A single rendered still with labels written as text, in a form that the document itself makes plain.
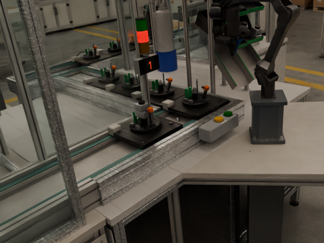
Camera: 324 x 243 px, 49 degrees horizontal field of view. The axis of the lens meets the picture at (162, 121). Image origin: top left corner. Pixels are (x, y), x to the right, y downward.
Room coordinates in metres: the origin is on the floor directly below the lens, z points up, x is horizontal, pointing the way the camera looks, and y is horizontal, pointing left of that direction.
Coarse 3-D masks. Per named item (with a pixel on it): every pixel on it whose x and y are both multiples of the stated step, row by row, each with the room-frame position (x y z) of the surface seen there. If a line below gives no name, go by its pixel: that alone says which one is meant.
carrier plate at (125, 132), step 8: (160, 120) 1.48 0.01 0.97; (168, 120) 1.47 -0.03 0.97; (128, 128) 1.43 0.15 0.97; (160, 128) 1.39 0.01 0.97; (168, 128) 1.38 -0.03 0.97; (176, 128) 1.38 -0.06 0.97; (120, 136) 1.36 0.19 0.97; (128, 136) 1.34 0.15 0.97; (136, 136) 1.34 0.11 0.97; (144, 136) 1.33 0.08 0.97; (152, 136) 1.32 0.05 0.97; (160, 136) 1.32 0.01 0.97; (136, 144) 1.28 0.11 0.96; (144, 144) 1.26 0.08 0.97; (152, 144) 1.28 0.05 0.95
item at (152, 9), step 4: (148, 0) 2.97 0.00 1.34; (152, 0) 2.95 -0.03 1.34; (152, 4) 2.95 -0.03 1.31; (156, 4) 2.98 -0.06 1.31; (152, 8) 2.95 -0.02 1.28; (152, 12) 2.95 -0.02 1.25; (152, 16) 2.95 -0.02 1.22; (152, 20) 2.96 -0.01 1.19; (152, 24) 2.97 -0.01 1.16; (152, 28) 2.97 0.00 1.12; (152, 32) 2.97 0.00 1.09; (152, 36) 2.97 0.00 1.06; (156, 48) 2.95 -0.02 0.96
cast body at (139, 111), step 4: (140, 100) 1.43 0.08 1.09; (136, 104) 1.42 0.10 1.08; (140, 104) 1.41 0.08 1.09; (144, 104) 1.41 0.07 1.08; (136, 108) 1.41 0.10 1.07; (140, 108) 1.39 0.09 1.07; (144, 108) 1.40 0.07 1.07; (136, 112) 1.42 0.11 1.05; (140, 112) 1.40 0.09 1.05; (144, 112) 1.39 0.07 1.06; (136, 116) 1.42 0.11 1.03; (140, 116) 1.40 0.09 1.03; (144, 116) 1.38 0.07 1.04; (148, 116) 1.40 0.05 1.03
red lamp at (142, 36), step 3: (147, 30) 1.60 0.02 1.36; (138, 33) 1.59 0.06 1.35; (141, 33) 1.58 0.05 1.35; (144, 33) 1.58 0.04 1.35; (147, 33) 1.60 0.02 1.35; (138, 36) 1.59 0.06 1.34; (141, 36) 1.58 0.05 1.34; (144, 36) 1.58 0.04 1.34; (147, 36) 1.59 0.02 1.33; (138, 39) 1.59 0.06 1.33; (141, 39) 1.58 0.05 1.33; (144, 39) 1.58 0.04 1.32; (147, 39) 1.59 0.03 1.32; (141, 42) 1.58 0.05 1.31
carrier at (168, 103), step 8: (184, 96) 1.74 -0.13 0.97; (192, 96) 1.64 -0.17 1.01; (200, 96) 1.67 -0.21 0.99; (208, 96) 1.70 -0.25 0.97; (168, 104) 1.62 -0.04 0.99; (176, 104) 1.65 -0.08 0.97; (184, 104) 1.61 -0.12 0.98; (192, 104) 1.58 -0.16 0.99; (200, 104) 1.57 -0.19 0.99; (208, 104) 1.60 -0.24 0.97; (216, 104) 1.59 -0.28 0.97; (224, 104) 1.61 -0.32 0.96; (176, 112) 1.58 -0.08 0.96; (184, 112) 1.54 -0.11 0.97; (192, 112) 1.52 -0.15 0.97; (200, 112) 1.51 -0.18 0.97; (208, 112) 1.52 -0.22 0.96
